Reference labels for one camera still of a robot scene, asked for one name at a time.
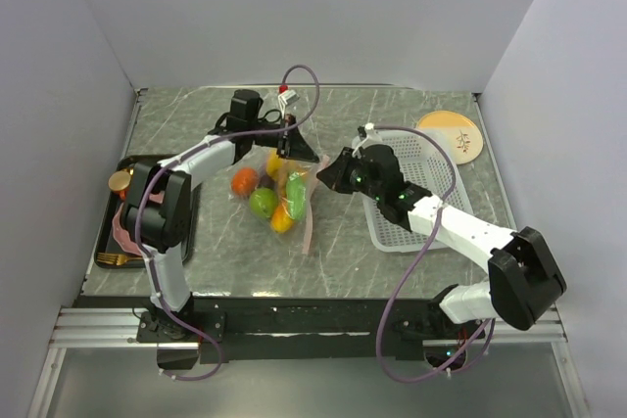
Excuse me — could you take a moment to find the pink plate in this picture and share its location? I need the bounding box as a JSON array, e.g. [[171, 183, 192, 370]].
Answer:
[[112, 193, 141, 255]]

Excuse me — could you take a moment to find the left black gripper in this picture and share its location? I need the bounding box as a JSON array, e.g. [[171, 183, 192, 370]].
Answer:
[[247, 114, 318, 163]]

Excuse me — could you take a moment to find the orange pumpkin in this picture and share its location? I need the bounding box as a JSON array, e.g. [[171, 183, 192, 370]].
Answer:
[[230, 167, 259, 198]]

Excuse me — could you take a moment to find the orange mango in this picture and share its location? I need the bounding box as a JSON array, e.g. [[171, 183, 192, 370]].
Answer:
[[270, 205, 295, 234]]

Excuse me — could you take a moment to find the purple eggplant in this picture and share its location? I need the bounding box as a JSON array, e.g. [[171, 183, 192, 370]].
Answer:
[[258, 173, 274, 189]]

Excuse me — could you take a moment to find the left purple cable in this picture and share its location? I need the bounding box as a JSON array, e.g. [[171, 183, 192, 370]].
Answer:
[[134, 64, 322, 383]]

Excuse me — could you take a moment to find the black tray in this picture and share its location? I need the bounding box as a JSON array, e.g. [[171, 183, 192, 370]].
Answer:
[[92, 154, 203, 270]]

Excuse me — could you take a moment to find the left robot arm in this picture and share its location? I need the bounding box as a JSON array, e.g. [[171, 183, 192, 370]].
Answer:
[[121, 89, 319, 342]]

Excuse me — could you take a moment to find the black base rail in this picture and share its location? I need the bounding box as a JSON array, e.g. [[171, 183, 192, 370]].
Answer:
[[73, 296, 481, 363]]

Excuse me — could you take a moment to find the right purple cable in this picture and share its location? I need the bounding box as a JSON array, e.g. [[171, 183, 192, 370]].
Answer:
[[375, 124, 496, 384]]

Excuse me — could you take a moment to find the beige round plate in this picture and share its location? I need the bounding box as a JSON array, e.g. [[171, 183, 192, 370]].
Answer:
[[416, 111, 484, 165]]

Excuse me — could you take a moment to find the yellow bell pepper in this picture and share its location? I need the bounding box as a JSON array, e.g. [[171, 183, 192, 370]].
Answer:
[[265, 153, 284, 178]]

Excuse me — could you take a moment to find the gold fork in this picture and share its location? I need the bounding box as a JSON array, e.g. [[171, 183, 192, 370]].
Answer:
[[96, 253, 143, 266]]

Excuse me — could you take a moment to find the clear zip top bag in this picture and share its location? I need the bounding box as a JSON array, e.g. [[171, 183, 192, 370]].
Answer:
[[229, 150, 330, 255]]

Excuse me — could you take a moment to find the white plastic basket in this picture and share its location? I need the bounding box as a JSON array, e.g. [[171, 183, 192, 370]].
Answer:
[[362, 130, 451, 254]]

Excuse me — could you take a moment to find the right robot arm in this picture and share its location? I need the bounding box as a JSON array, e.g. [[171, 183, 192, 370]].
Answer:
[[317, 144, 566, 338]]

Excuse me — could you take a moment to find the green cucumber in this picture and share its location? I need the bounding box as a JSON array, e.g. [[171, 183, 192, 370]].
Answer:
[[285, 172, 307, 220]]

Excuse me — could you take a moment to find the purple cable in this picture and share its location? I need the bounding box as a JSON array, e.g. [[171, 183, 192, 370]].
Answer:
[[134, 64, 322, 383], [375, 124, 496, 384]]

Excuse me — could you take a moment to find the aluminium rail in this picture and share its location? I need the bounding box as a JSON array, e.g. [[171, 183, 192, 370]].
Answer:
[[26, 304, 148, 418]]

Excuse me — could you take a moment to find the gold cup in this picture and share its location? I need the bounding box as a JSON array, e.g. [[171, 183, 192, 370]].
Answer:
[[108, 169, 132, 201]]

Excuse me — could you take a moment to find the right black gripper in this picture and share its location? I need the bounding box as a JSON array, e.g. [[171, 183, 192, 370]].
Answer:
[[316, 149, 383, 203]]

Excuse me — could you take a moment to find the green apple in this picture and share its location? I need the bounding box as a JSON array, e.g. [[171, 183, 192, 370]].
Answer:
[[249, 187, 278, 219]]

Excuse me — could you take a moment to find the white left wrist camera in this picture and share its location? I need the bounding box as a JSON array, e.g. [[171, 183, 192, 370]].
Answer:
[[277, 84, 300, 108]]

